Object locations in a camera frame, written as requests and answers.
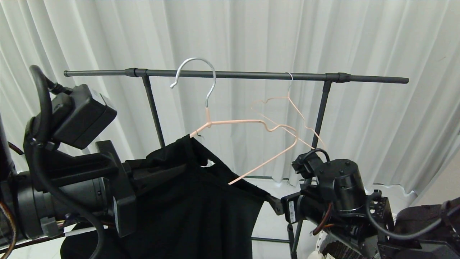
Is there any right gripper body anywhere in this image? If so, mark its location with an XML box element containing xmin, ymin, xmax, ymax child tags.
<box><xmin>281</xmin><ymin>192</ymin><xmax>326</xmax><ymax>225</ymax></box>

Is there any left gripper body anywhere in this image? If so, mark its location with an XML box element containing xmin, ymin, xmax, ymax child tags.
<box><xmin>16</xmin><ymin>140</ymin><xmax>137</xmax><ymax>240</ymax></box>

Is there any black t-shirt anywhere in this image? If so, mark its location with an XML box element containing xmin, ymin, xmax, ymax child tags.
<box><xmin>60</xmin><ymin>135</ymin><xmax>275</xmax><ymax>259</ymax></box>

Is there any pink clothes hanger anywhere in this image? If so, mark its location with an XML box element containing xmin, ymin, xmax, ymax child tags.
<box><xmin>250</xmin><ymin>73</ymin><xmax>326</xmax><ymax>150</ymax></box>
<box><xmin>170</xmin><ymin>58</ymin><xmax>299</xmax><ymax>186</ymax></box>

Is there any white laundry basket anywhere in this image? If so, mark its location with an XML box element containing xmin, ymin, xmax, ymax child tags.
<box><xmin>322</xmin><ymin>237</ymin><xmax>381</xmax><ymax>259</ymax></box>

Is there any black clothes rack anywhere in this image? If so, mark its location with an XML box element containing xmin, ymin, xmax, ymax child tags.
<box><xmin>64</xmin><ymin>68</ymin><xmax>409</xmax><ymax>259</ymax></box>

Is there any white curtain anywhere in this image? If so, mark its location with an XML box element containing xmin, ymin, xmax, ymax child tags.
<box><xmin>0</xmin><ymin>0</ymin><xmax>460</xmax><ymax>195</ymax></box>

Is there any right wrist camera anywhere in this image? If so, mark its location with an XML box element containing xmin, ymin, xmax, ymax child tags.
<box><xmin>292</xmin><ymin>154</ymin><xmax>326</xmax><ymax>180</ymax></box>

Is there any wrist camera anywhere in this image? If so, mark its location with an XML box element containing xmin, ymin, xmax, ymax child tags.
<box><xmin>23</xmin><ymin>85</ymin><xmax>124</xmax><ymax>187</ymax></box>
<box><xmin>292</xmin><ymin>154</ymin><xmax>326</xmax><ymax>180</ymax></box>

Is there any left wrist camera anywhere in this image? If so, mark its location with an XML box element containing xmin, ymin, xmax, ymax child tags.
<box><xmin>23</xmin><ymin>85</ymin><xmax>124</xmax><ymax>187</ymax></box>

